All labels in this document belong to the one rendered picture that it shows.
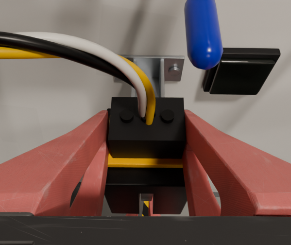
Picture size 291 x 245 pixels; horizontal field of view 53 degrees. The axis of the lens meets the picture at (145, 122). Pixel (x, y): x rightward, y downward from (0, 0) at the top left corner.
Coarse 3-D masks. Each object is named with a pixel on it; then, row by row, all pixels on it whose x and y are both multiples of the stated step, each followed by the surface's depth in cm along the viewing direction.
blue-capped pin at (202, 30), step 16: (192, 0) 7; (208, 0) 7; (192, 16) 7; (208, 16) 7; (192, 32) 7; (208, 32) 6; (192, 48) 6; (208, 48) 6; (192, 64) 7; (208, 64) 6
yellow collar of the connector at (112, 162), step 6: (108, 162) 13; (114, 162) 13; (120, 162) 13; (126, 162) 13; (132, 162) 13; (138, 162) 13; (144, 162) 13; (150, 162) 13; (156, 162) 13; (162, 162) 13; (168, 162) 13; (174, 162) 13; (180, 162) 13
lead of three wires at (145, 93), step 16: (0, 32) 7; (32, 32) 7; (0, 48) 7; (16, 48) 7; (32, 48) 7; (48, 48) 7; (64, 48) 7; (80, 48) 8; (96, 48) 8; (96, 64) 8; (112, 64) 8; (128, 64) 9; (128, 80) 9; (144, 80) 10; (144, 96) 10; (144, 112) 11
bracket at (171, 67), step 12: (132, 60) 19; (144, 60) 19; (156, 60) 19; (168, 60) 19; (180, 60) 19; (144, 72) 20; (156, 72) 20; (168, 72) 20; (180, 72) 20; (156, 84) 20; (132, 96) 17; (156, 96) 19
